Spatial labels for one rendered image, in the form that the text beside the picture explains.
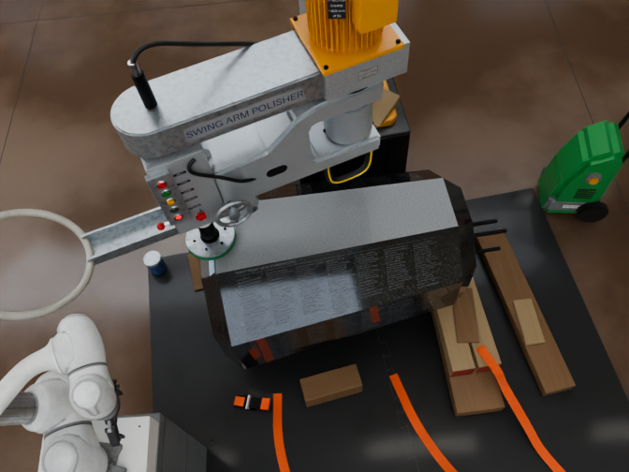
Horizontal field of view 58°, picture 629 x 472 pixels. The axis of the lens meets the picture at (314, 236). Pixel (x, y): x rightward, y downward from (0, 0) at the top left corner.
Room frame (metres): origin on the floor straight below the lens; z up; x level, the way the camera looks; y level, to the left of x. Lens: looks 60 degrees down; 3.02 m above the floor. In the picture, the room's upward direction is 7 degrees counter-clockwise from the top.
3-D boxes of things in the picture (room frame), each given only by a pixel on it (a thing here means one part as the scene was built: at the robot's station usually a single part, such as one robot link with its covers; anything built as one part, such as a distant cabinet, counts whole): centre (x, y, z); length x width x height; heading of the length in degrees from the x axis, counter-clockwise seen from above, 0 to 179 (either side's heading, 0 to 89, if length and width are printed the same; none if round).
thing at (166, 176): (1.15, 0.48, 1.40); 0.08 x 0.03 x 0.28; 107
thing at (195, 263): (1.58, 0.70, 0.02); 0.25 x 0.10 x 0.01; 10
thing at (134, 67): (1.28, 0.45, 1.81); 0.04 x 0.04 x 0.17
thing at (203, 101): (1.38, 0.11, 1.64); 0.96 x 0.25 x 0.17; 107
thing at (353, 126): (1.47, -0.18, 1.37); 0.19 x 0.19 x 0.20
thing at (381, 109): (1.96, -0.42, 0.80); 0.20 x 0.10 x 0.05; 138
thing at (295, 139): (1.38, 0.07, 1.33); 0.74 x 0.23 x 0.49; 107
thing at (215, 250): (1.28, 0.45, 0.90); 0.22 x 0.22 x 0.04
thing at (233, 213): (1.20, 0.30, 1.22); 0.15 x 0.10 x 0.15; 107
